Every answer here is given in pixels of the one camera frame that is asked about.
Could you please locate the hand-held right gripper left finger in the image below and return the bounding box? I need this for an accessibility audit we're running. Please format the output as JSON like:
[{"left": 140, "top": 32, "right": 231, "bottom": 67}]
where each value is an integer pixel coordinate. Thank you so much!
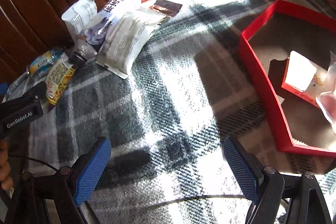
[{"left": 5, "top": 136, "right": 112, "bottom": 224}]

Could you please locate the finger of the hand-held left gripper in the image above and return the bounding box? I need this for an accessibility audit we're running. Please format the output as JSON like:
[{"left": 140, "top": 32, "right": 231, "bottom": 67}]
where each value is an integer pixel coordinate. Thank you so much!
[{"left": 1, "top": 81, "right": 48, "bottom": 109}]

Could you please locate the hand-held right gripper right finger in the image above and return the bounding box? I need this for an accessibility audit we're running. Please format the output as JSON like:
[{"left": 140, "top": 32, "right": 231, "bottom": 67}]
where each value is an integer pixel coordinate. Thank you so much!
[{"left": 223, "top": 134, "right": 333, "bottom": 224}]

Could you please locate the red hexagonal box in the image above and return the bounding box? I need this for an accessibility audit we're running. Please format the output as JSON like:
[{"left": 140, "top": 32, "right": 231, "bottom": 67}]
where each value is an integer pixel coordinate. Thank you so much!
[{"left": 238, "top": 0, "right": 336, "bottom": 159}]

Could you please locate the clear plastic packet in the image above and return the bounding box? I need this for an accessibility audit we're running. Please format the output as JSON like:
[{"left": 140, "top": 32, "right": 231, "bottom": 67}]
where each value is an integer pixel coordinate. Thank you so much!
[{"left": 316, "top": 50, "right": 336, "bottom": 136}]

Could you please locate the cream cartoon card box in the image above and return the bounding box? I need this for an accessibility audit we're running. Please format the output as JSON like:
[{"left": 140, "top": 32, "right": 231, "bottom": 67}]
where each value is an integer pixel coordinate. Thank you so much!
[{"left": 285, "top": 50, "right": 328, "bottom": 95}]

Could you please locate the person's left hand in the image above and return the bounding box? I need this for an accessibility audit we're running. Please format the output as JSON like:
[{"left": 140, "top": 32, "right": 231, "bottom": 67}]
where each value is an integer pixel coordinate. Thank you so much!
[{"left": 0, "top": 139, "right": 14, "bottom": 191}]

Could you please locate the blue yellow snack packet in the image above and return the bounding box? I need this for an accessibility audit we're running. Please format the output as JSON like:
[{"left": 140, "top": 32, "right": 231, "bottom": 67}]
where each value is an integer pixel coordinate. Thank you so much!
[{"left": 27, "top": 48, "right": 65, "bottom": 76}]

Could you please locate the small clear bottle black cap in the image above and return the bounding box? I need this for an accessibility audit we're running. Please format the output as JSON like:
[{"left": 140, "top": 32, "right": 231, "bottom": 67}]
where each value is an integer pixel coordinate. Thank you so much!
[{"left": 68, "top": 39, "right": 99, "bottom": 67}]

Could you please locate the white crumpled snack packet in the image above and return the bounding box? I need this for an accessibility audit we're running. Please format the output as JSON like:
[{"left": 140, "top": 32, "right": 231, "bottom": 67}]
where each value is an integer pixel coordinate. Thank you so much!
[{"left": 61, "top": 0, "right": 96, "bottom": 38}]

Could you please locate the large white snack packet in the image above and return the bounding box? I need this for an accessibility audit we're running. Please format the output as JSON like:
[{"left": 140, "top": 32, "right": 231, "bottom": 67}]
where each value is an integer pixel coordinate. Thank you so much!
[{"left": 96, "top": 5, "right": 172, "bottom": 79}]

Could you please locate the white purple snack packet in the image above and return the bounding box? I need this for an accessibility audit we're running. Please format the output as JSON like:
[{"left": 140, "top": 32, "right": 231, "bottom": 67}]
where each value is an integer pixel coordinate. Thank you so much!
[{"left": 85, "top": 0, "right": 142, "bottom": 46}]

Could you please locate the dark brown packet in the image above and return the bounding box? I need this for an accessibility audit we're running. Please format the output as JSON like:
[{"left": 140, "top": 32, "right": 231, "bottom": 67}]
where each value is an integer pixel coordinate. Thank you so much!
[{"left": 149, "top": 0, "right": 183, "bottom": 19}]

